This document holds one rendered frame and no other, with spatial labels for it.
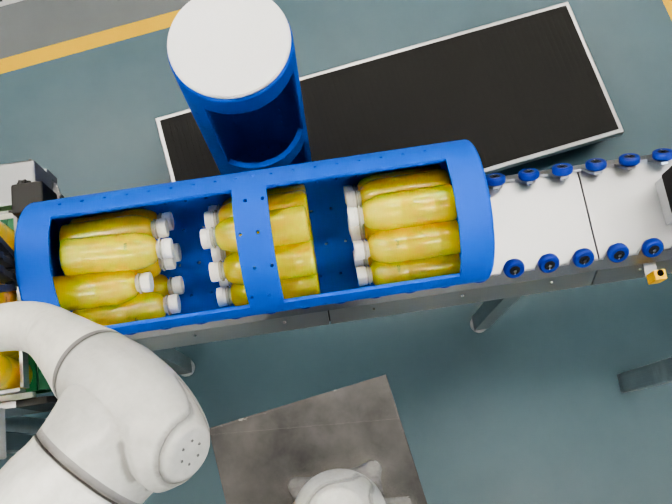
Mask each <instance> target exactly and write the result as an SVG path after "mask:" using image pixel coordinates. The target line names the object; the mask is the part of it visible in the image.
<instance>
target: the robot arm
mask: <svg viewBox="0 0 672 504"><path fill-rule="evenodd" d="M0 283H1V284H0V292H9V291H16V290H17V287H18V284H17V279H16V272H15V261H14V251H13V250H12V248H11V247H10V246H9V245H8V244H7V243H6V242H5V241H4V239H3V238H2V237H1V236H0ZM4 351H24V352H26V353H28V354H29V355H30V356H31V357H32V358H33V359H34V361H35V362H36V364H37V365H38V367H39V369H40V370H41V372H42V374H43V375H44V377H45V378H46V380H47V382H48V384H49V386H50V388H51V390H52V391H53V393H54V395H55V397H56V398H57V399H58V401H57V403H56V404H55V406H54V408H53V410H52V411H51V413H50V414H49V416H48V418H47V419H46V421H45V422H44V424H43V425H42V426H41V428H40V429H39V430H38V432H37V433H36V434H35V435H34V436H33V437H32V438H31V440H30V441H29V442H28V443H27V444H26V445H25V446H24V447H23V448H22V449H21V450H19V451H18V452H17V453H16V454H15V455H14V456H13V457H12V458H10V459H9V461H8V462H7V463H6V464H5V465H4V466H3V467H2V468H1V469H0V504H143V503H144V502H145V500H146V499H147V498H148V497H149V496H150V495H151V494H152V493H153V492H154V493H161V492H165V491H167V490H170V489H172V488H175V487H177V486H179V485H181V484H183V483H184V482H186V481H187V480H188V479H190V478H191V477H192V476H193V475H194V474H195V472H196V471H197V470H198V469H199V468H200V467H201V465H202V464H203V462H204V461H205V459H206V456H207V454H208V451H209V447H210V429H209V425H208V422H207V419H206V417H205V414H204V412H203V410H202V408H201V406H200V405H199V403H198V401H197V399H196V398H195V396H194V395H193V393H192V392H191V390H190V389H189V388H188V386H187V385H186V384H185V382H184V381H183V380H182V379H181V378H180V377H179V375H178V374H177V373H176V372H175V371H174V370H173V369H172V368H171V367H170V366H168V365H167V364H166V363H165V362H164V361H163V360H162V359H160V358H159V357H158V356H157V355H156V354H154V353H153V352H152V351H151V350H149V349H148V348H147V347H145V346H143V345H141V344H139V343H137V342H135V341H133V340H131V339H129V338H128V337H126V336H124V335H122V334H121V333H119V332H117V331H115V330H113V329H110V328H107V327H105V326H102V325H99V324H97V323H94V322H92V321H90V320H88V319H85V318H83V317H81V316H79V315H77V314H74V313H72V312H70V311H68V310H66V309H64V308H61V307H58V306H55V305H52V304H48V303H44V302H37V301H15V302H8V303H2V304H0V352H4ZM381 470H382V469H381V465H380V463H379V462H378V461H376V460H369V461H367V462H366V463H364V464H362V465H360V466H357V467H353V468H349V469H331V470H327V471H324V472H321V473H319V474H317V475H316V476H313V477H293V478H291V479H290V481H289V483H288V489H289V491H290V493H291V495H292V497H293V499H294V502H293V503H292V504H411V500H410V498H408V497H409V496H406V497H395V498H385V495H384V493H383V488H382V484H381Z"/></svg>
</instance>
